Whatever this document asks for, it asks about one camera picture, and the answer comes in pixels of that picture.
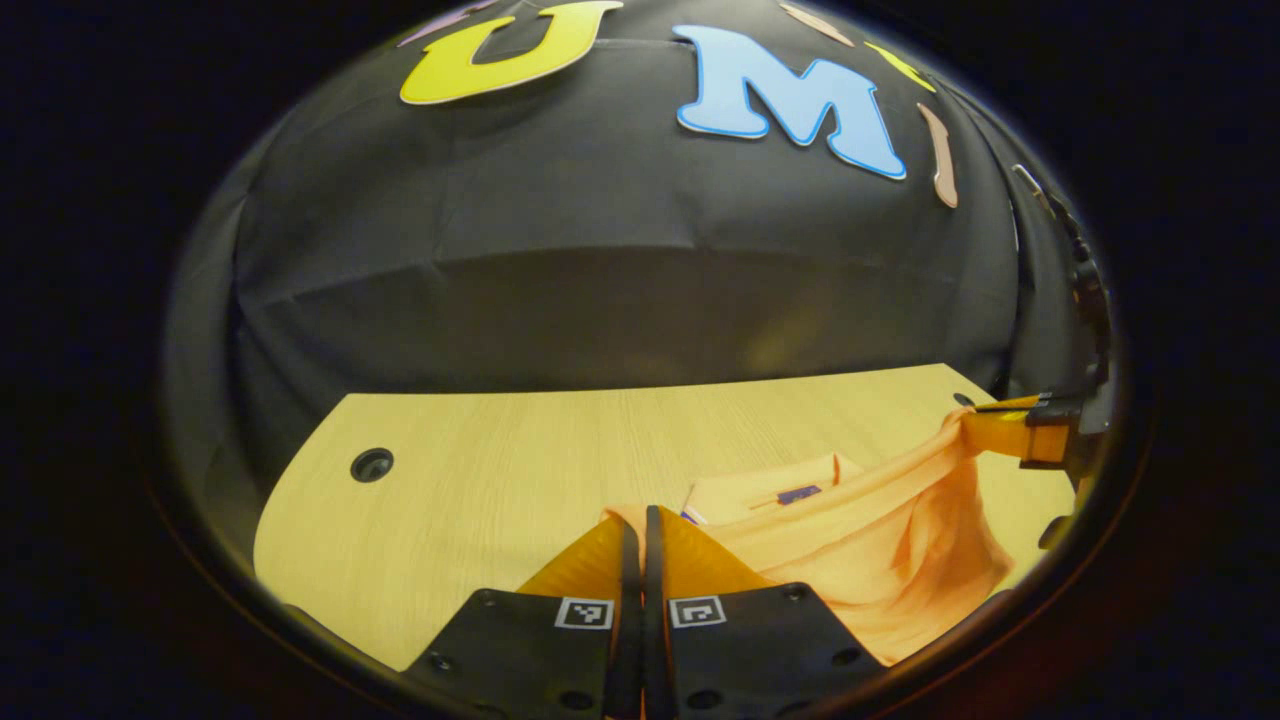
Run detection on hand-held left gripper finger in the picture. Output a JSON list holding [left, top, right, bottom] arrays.
[[405, 510, 643, 720], [643, 505, 886, 720]]

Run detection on orange T-shirt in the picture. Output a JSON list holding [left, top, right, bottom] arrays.
[[605, 408, 1016, 668]]

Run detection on black backdrop cloth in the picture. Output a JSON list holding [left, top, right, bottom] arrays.
[[165, 0, 1101, 526]]

